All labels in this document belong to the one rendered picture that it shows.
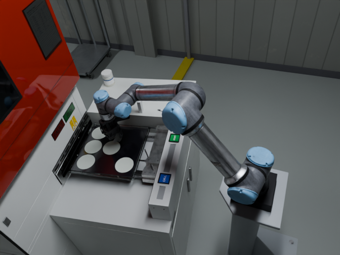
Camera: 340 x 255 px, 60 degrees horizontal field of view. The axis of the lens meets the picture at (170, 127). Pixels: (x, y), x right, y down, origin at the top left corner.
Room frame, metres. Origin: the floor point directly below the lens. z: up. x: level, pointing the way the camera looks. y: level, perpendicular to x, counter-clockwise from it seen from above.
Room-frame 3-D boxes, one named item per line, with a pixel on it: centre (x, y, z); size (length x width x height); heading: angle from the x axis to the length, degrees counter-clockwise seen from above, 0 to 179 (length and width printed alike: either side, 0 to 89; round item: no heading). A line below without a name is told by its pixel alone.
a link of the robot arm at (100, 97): (1.13, 0.31, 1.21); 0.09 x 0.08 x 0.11; 51
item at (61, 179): (1.15, 0.55, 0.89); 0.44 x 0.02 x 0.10; 163
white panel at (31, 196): (0.99, 0.62, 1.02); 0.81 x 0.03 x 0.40; 163
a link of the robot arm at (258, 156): (0.75, -0.36, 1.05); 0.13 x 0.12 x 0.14; 141
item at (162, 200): (0.93, 0.02, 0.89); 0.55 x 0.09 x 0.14; 163
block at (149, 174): (0.89, 0.14, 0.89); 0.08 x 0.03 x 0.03; 73
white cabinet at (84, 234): (1.15, 0.22, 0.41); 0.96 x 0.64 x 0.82; 163
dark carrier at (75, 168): (1.10, 0.35, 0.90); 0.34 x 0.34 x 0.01; 73
